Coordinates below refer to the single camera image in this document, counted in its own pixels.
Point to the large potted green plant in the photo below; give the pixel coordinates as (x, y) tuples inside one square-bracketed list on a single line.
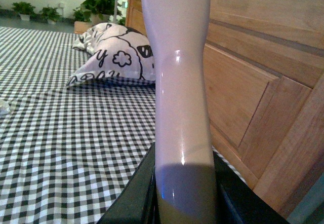
[(98, 11)]

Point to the small potted plant middle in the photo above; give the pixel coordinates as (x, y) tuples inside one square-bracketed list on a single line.
[(50, 14)]

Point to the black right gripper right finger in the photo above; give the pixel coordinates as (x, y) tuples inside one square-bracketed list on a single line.
[(237, 203)]

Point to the metal stand pole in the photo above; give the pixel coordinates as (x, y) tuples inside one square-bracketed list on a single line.
[(115, 11)]

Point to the small potted plant left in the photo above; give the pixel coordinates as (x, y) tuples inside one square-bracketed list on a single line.
[(24, 9)]

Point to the white cartoon print pillow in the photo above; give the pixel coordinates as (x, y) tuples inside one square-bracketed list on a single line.
[(118, 53)]

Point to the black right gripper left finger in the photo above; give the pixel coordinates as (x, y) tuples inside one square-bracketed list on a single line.
[(137, 201)]

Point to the black white checkered bedsheet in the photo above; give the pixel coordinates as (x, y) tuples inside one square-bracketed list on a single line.
[(66, 152)]

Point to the wooden headboard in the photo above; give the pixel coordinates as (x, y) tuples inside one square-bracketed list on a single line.
[(263, 74)]

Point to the crumpled white paper trash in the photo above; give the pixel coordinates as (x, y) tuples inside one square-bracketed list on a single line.
[(4, 107)]

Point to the small potted plant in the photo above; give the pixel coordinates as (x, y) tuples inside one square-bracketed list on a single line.
[(50, 14), (24, 9)]

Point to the beige brush with black bristles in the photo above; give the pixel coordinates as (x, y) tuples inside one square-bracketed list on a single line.
[(184, 163)]

